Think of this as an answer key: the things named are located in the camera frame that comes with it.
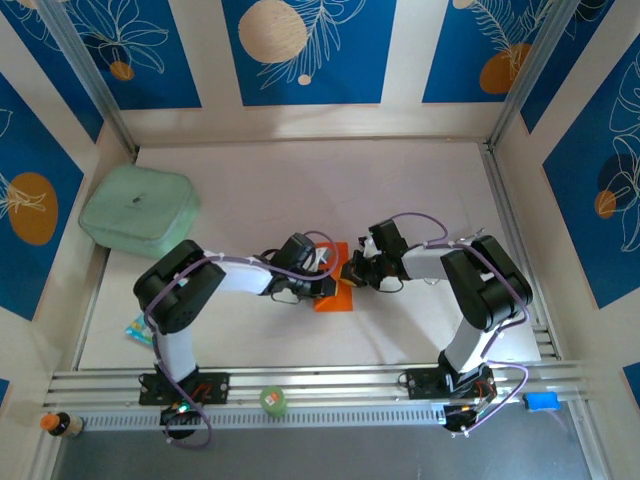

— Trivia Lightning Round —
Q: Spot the orange cloth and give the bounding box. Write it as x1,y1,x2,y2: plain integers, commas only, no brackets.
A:
312,241,355,314

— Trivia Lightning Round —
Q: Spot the green can with orange label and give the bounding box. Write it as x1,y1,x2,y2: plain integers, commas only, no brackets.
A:
258,385,289,417

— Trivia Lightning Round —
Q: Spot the blue and white snack packet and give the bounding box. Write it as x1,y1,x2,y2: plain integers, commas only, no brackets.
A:
124,314,154,346

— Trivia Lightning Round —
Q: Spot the black controller board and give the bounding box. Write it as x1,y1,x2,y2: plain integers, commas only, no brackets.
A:
441,403,482,434
158,403,202,432

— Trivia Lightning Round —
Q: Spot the mint green zip pouch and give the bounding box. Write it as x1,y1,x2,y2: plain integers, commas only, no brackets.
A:
78,165,203,259

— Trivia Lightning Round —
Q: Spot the blue box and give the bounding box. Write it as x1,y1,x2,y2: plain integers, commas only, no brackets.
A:
522,392,560,414

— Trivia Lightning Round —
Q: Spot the bottle with orange cap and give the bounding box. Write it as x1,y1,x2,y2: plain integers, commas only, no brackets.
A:
39,410,84,439

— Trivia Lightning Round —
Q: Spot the aluminium mounting rail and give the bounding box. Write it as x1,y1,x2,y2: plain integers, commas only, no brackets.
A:
43,366,592,409

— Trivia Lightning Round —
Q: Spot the silver metal wire clip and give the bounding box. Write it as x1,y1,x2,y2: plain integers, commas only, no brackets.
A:
458,227,486,249

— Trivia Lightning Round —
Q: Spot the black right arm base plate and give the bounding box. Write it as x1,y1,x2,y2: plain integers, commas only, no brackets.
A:
406,368,497,402

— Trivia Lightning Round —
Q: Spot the slotted grey cable duct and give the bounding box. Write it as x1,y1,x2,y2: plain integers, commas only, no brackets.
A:
74,405,451,432

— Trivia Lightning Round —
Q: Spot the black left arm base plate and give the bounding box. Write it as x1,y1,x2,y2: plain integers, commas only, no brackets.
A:
137,372,231,407

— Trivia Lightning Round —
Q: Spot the aluminium side rail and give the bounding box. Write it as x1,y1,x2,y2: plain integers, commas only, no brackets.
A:
481,142,559,359

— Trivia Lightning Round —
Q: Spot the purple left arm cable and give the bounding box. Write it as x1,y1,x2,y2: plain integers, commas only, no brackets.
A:
144,229,342,450

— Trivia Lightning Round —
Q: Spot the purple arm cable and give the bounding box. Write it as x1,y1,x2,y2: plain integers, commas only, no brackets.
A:
144,229,342,450
389,212,532,437

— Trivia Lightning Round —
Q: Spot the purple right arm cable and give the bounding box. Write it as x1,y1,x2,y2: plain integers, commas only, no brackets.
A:
389,212,532,437

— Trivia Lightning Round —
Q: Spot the aluminium frame post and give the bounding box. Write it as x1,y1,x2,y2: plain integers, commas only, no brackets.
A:
486,0,587,152
37,0,139,157

